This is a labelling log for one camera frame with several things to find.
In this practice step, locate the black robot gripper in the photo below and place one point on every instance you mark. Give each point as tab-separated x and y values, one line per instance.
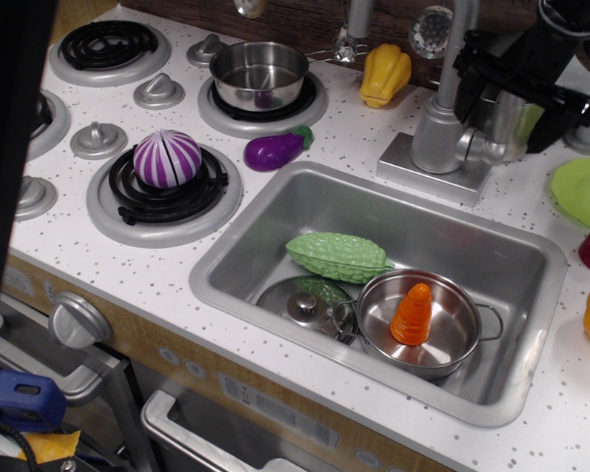
538	65

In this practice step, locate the silver faucet lever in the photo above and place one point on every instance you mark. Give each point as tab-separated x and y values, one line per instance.
493	133

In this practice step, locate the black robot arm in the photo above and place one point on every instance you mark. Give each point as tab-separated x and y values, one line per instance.
564	13

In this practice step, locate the steel cup behind faucet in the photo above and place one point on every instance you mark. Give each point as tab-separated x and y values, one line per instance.
526	123

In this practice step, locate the silver toy faucet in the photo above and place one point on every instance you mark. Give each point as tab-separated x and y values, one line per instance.
425	161

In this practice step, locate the green plastic plate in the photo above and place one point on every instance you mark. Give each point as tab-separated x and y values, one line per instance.
570	188

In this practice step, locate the hanging steel skimmer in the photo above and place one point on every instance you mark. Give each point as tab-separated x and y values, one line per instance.
428	34

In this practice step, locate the yellow bell pepper toy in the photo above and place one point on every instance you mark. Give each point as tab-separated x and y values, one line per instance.
388	70

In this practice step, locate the hanging clear utensil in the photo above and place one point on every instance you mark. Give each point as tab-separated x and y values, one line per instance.
348	44

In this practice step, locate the back right stove burner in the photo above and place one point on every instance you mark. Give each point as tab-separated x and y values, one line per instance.
306	110

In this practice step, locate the stove burner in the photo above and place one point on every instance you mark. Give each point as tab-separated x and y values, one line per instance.
109	54
306	110
129	211
50	124

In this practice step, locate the silver toy sink basin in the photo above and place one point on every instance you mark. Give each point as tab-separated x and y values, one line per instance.
518	273

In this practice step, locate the green bitter melon toy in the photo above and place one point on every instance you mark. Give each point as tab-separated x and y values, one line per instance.
340	257

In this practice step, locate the steel pot in sink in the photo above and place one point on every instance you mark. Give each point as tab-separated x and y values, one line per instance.
458	323

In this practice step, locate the orange carrot toy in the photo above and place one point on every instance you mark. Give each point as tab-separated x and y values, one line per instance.
412	319

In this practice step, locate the purple eggplant toy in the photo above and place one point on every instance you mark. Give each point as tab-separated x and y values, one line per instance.
273	152

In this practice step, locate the steel pot on burner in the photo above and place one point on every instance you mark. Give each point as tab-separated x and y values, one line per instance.
262	76

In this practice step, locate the hanging steel spoon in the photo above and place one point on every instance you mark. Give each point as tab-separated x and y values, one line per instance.
250	9

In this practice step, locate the steel pot lid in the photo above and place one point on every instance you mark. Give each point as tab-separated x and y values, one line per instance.
315	303

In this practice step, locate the silver stove knob back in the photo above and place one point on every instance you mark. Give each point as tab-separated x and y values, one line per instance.
201	53

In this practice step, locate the silver stove knob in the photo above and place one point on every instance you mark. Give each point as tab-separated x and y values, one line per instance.
98	141
201	53
158	93
37	196

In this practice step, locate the purple white onion toy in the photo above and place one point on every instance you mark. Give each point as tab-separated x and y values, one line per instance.
167	159

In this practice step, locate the silver stove knob middle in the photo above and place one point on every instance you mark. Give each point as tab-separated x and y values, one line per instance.
158	93

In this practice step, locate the front right stove burner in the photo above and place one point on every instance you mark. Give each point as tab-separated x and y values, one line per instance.
129	211

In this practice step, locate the back left stove burner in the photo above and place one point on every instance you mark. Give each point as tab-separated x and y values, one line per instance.
109	54

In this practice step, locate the silver stove knob lower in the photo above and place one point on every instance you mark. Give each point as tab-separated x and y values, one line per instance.
98	141

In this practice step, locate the front left stove burner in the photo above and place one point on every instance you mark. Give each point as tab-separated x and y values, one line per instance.
50	124

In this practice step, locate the silver oven door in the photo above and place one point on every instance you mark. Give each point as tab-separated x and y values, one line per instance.
196	434

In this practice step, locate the silver stove knob front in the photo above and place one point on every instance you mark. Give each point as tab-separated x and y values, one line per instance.
37	196

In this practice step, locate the silver oven dial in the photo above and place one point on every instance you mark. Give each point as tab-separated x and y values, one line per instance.
77	324

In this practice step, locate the black foreground pole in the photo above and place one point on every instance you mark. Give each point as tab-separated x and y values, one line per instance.
25	28

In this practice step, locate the blue clamp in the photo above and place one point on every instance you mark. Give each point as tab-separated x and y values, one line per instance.
30	403

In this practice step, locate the yellow cloth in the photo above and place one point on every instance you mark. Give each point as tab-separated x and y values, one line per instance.
52	446

